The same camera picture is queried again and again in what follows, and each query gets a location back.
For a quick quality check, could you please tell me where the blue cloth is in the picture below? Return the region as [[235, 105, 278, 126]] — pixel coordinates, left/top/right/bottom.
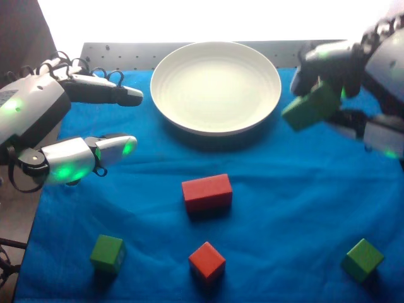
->
[[14, 68, 404, 303]]

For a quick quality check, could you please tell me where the black metal stand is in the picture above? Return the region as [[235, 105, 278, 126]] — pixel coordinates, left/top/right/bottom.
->
[[0, 238, 28, 288]]

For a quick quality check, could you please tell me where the tall red block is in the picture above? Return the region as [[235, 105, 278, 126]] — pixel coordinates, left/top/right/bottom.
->
[[181, 173, 234, 215]]

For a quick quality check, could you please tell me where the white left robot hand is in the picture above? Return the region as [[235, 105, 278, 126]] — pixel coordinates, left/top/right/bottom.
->
[[0, 50, 145, 194]]

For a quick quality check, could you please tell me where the tall green block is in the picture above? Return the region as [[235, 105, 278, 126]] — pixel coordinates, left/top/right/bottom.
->
[[281, 83, 342, 132]]

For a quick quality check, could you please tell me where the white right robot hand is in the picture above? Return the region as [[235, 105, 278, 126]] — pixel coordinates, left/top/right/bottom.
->
[[289, 9, 404, 162]]

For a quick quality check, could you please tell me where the red cube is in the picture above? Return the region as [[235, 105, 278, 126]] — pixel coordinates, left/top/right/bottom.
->
[[188, 242, 227, 281]]

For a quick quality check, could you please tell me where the white round plate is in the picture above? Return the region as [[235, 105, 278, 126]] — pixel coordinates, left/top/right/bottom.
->
[[150, 41, 282, 137]]

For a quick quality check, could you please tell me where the green cube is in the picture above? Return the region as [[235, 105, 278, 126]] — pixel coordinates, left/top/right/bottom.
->
[[90, 234, 126, 275], [342, 239, 385, 283]]

